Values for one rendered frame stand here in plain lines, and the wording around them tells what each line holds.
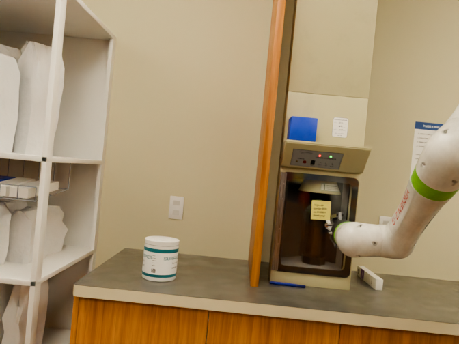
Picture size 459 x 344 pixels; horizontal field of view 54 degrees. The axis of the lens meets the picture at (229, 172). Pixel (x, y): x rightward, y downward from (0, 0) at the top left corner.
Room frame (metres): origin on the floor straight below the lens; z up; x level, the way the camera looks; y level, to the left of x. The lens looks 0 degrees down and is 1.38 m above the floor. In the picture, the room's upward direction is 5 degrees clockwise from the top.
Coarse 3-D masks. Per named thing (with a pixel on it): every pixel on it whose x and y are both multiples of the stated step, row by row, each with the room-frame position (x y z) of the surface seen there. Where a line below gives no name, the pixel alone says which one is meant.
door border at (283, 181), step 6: (282, 174) 1.78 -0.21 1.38; (282, 180) 1.78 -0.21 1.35; (282, 186) 1.78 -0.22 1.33; (282, 192) 1.78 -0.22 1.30; (282, 198) 1.78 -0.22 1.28; (282, 204) 1.78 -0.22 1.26; (282, 210) 1.78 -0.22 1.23; (282, 216) 1.78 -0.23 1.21; (276, 222) 1.78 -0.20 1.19; (276, 234) 1.78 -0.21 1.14; (276, 240) 1.78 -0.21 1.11; (276, 246) 1.78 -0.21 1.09; (276, 252) 1.78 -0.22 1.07; (276, 258) 1.78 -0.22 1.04; (276, 264) 1.78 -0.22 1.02
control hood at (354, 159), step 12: (288, 144) 1.68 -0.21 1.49; (300, 144) 1.68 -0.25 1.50; (312, 144) 1.68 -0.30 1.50; (324, 144) 1.67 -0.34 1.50; (336, 144) 1.68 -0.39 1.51; (288, 156) 1.73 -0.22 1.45; (348, 156) 1.70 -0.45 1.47; (360, 156) 1.70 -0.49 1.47; (312, 168) 1.76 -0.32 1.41; (348, 168) 1.75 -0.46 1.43; (360, 168) 1.74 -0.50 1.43
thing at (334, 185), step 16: (288, 176) 1.78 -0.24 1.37; (304, 176) 1.78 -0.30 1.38; (320, 176) 1.78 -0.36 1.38; (336, 176) 1.77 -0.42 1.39; (288, 192) 1.78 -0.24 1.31; (304, 192) 1.78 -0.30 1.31; (320, 192) 1.78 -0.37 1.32; (336, 192) 1.77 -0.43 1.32; (352, 192) 1.77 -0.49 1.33; (288, 208) 1.78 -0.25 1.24; (304, 208) 1.78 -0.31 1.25; (336, 208) 1.77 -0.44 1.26; (352, 208) 1.77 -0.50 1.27; (288, 224) 1.78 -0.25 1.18; (304, 224) 1.78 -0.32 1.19; (320, 224) 1.78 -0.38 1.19; (288, 240) 1.78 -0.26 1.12; (304, 240) 1.78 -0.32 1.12; (320, 240) 1.77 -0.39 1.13; (288, 256) 1.78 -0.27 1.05; (304, 256) 1.78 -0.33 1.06; (320, 256) 1.77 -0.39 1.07; (336, 256) 1.77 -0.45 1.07; (304, 272) 1.78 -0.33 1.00; (320, 272) 1.77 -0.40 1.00; (336, 272) 1.77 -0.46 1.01
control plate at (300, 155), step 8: (296, 152) 1.71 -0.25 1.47; (304, 152) 1.71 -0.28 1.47; (312, 152) 1.70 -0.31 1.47; (320, 152) 1.70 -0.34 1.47; (328, 152) 1.70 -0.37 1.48; (320, 160) 1.73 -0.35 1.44; (328, 160) 1.73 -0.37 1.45; (336, 160) 1.72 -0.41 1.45; (328, 168) 1.75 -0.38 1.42; (336, 168) 1.75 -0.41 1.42
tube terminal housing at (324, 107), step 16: (288, 96) 1.79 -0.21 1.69; (304, 96) 1.79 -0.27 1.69; (320, 96) 1.79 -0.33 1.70; (336, 96) 1.79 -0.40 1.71; (288, 112) 1.79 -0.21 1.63; (304, 112) 1.79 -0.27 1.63; (320, 112) 1.79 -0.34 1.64; (336, 112) 1.79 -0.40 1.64; (352, 112) 1.79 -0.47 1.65; (320, 128) 1.79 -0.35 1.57; (352, 128) 1.79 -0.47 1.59; (352, 144) 1.79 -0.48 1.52; (352, 176) 1.79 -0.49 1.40; (272, 240) 1.86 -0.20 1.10; (272, 256) 1.79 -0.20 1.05; (272, 272) 1.79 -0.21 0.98; (288, 272) 1.79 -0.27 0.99; (336, 288) 1.79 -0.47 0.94
